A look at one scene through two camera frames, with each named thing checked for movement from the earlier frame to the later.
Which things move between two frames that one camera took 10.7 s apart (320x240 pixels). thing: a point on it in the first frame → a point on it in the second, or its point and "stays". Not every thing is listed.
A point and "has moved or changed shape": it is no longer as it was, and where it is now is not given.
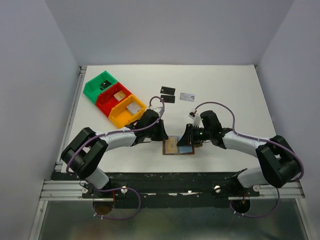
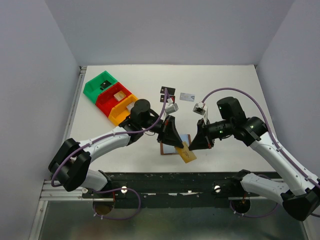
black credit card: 167,90 stays
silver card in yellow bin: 133,108 stays
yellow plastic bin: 121,116 stays
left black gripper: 162,134 → 168,134
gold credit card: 171,145 has moved or changed shape
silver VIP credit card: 187,96 stays
